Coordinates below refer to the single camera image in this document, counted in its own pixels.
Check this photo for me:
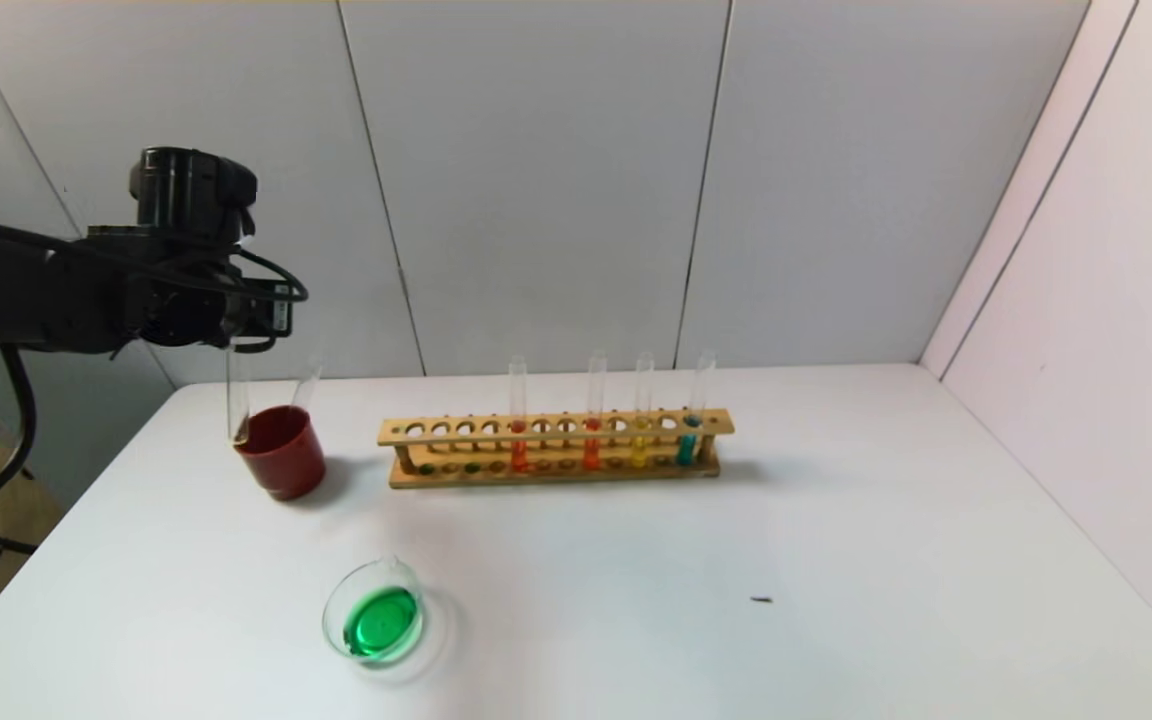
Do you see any blue pigment glass test tube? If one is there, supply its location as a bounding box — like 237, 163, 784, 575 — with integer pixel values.
291, 355, 326, 413
674, 350, 717, 467

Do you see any yellow pigment glass test tube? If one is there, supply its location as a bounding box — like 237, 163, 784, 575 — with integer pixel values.
629, 351, 656, 469
226, 340, 251, 447

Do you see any wooden test tube rack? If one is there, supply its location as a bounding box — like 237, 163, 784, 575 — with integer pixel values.
379, 408, 735, 489

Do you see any orange pigment glass test tube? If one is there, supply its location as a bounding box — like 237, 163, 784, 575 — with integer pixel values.
581, 349, 609, 472
503, 356, 530, 473

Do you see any clear glass beaker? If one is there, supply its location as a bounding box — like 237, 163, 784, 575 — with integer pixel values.
321, 556, 448, 687

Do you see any dark red plastic cup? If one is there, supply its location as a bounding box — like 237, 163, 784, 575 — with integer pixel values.
233, 404, 328, 501

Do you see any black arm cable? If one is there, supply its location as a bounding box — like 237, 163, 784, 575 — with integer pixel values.
0, 212, 310, 526

